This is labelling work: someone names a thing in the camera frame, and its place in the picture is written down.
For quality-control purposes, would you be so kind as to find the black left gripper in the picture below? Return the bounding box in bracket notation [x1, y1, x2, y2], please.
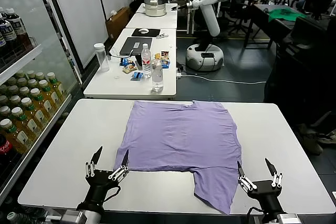
[77, 145, 130, 210]

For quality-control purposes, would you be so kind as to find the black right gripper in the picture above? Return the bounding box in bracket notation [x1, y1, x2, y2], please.
[237, 157, 286, 222]

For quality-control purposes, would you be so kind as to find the purple t-shirt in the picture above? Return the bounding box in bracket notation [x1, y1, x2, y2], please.
[113, 100, 242, 215]

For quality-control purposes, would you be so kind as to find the white rectangular table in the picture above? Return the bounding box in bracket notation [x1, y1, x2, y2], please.
[83, 27, 178, 101]
[125, 3, 179, 29]

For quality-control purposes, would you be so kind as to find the clear square bottle white cap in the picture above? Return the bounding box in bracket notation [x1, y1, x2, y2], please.
[151, 59, 164, 93]

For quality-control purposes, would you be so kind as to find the black phone stand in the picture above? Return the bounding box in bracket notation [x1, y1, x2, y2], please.
[134, 54, 144, 70]

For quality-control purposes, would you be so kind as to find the clear jar white lid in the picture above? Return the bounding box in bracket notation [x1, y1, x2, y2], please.
[93, 42, 110, 72]

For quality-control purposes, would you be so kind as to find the water bottle red label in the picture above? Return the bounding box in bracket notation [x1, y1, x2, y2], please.
[141, 43, 153, 79]

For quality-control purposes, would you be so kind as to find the cola bottle red label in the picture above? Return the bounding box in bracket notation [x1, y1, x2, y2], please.
[0, 133, 15, 164]

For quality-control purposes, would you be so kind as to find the black closed laptop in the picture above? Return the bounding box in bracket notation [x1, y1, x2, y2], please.
[119, 37, 153, 57]

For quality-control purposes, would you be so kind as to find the bottle with white green cap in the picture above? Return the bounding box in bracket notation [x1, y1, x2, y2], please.
[6, 211, 34, 224]

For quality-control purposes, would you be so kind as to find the white cooler shelf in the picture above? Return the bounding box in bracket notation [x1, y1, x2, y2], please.
[0, 43, 43, 86]

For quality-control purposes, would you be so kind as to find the black mouse pad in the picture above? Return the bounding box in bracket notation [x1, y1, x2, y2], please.
[131, 28, 161, 38]

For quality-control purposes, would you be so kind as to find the brown cardboard box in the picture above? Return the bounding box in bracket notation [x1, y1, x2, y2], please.
[106, 7, 131, 40]

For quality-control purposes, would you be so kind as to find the dark work table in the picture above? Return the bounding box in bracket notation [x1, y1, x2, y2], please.
[246, 3, 297, 49]

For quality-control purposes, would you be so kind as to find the green cloth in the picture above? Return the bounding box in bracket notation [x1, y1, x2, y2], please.
[268, 8, 307, 23]

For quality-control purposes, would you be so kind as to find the white steamer pot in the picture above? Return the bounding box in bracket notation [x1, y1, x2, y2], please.
[143, 0, 167, 17]

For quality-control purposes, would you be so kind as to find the white humanoid wheeled robot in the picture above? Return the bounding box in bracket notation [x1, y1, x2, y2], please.
[170, 0, 233, 72]

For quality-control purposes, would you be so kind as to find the dark tea bottle white cap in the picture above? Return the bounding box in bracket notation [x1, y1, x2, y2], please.
[0, 13, 14, 51]
[5, 8, 28, 49]

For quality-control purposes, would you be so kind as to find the glass door drinks cooler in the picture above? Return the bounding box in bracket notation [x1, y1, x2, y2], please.
[0, 0, 86, 224]

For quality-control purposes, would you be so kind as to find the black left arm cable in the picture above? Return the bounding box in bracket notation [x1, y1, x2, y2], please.
[103, 185, 122, 204]

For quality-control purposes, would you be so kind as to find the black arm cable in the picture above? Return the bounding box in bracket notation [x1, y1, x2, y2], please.
[247, 207, 265, 221]
[103, 185, 122, 204]

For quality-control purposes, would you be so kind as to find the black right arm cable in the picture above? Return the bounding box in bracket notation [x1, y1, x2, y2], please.
[247, 207, 265, 221]

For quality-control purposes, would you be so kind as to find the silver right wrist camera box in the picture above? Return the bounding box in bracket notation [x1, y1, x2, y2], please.
[277, 213, 300, 224]

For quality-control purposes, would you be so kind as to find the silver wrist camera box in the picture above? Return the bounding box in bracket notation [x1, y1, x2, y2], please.
[61, 209, 102, 224]
[277, 213, 300, 224]

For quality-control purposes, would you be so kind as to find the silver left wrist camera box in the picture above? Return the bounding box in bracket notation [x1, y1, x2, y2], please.
[61, 209, 102, 224]

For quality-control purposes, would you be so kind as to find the white floor cable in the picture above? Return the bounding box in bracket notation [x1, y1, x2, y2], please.
[181, 73, 267, 85]

